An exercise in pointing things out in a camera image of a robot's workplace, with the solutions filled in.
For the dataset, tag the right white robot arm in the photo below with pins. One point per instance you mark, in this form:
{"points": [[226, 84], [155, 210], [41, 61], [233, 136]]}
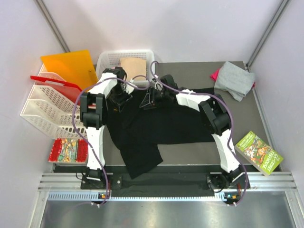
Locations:
{"points": [[216, 117]]}

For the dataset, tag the white file rack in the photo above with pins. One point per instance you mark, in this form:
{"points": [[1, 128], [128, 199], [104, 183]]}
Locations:
{"points": [[50, 111]]}

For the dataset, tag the tan folded t shirt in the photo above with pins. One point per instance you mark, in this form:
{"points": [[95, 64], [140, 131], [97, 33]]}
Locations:
{"points": [[133, 67]]}

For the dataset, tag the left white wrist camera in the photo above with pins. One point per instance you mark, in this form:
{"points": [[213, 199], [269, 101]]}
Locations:
{"points": [[130, 86]]}

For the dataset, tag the folded grey t shirt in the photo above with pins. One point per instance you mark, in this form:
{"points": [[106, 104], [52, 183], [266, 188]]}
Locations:
{"points": [[236, 81]]}

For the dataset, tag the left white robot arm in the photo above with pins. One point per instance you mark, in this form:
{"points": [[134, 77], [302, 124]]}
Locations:
{"points": [[94, 114]]}

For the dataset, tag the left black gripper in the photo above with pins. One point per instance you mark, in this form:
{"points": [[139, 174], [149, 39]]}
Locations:
{"points": [[120, 102]]}

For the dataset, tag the green book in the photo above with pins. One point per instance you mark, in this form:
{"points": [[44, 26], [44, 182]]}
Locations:
{"points": [[261, 155]]}

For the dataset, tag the red plastic folder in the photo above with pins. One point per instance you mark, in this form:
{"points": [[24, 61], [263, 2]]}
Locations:
{"points": [[69, 90]]}

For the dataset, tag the folded pink t shirt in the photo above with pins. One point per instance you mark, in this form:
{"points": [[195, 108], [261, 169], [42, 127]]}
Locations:
{"points": [[215, 75]]}

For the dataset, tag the orange plastic folder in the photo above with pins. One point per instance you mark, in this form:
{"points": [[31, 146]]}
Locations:
{"points": [[74, 67]]}

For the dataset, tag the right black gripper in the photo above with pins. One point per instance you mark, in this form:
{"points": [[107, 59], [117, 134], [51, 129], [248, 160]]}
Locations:
{"points": [[147, 101]]}

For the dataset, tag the red comic book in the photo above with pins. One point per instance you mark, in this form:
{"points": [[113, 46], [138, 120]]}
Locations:
{"points": [[68, 151]]}

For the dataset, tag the white plastic basket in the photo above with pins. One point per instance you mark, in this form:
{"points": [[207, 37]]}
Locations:
{"points": [[110, 59]]}

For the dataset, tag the black t shirt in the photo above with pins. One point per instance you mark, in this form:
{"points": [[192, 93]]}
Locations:
{"points": [[137, 132]]}

